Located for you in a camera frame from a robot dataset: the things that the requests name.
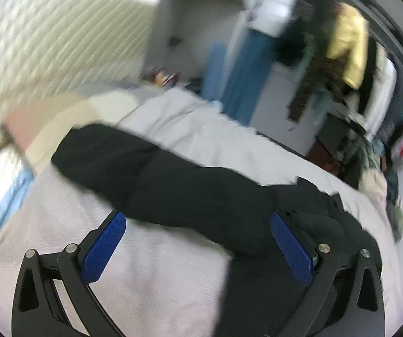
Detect white bed blanket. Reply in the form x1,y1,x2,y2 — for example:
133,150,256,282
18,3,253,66
0,88,403,337

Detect black jacket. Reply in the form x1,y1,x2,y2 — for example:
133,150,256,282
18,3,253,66
51,124,383,337

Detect white hanging garment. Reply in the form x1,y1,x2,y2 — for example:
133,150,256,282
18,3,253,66
244,0,302,37

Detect dark storage box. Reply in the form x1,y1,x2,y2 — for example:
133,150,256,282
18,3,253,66
316,112,367,179

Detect pile of clothes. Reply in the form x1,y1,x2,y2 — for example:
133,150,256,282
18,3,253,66
358,140,403,243

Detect white window blinds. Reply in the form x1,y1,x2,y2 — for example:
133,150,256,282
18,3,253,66
0,0,156,120

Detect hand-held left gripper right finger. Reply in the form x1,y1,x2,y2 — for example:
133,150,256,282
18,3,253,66
258,210,386,337

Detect light blue rolled mat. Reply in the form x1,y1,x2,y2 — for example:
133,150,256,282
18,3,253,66
201,43,226,101

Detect cream pillow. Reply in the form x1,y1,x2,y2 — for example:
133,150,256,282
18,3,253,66
1,91,142,174

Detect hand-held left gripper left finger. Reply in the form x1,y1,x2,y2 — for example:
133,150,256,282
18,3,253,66
11,210,127,337

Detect colourful small clutter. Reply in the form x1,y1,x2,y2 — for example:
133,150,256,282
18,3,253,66
145,66,183,86

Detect yellow hanging jacket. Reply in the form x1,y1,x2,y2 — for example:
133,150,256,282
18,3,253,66
326,3,370,90

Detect light blue cloth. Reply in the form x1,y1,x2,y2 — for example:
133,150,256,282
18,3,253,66
0,167,35,260

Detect black hanging clothes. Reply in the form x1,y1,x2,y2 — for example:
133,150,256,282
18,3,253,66
275,0,339,71

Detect blue hanging cloth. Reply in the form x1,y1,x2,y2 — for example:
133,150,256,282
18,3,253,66
223,28,276,125

